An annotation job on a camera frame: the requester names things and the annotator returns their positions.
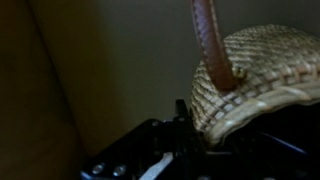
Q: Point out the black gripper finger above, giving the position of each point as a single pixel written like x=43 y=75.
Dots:
x=187 y=146

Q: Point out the woven basket bag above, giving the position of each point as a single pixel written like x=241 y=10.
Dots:
x=251 y=72

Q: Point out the brown leather couch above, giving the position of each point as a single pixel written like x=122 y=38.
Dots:
x=60 y=101

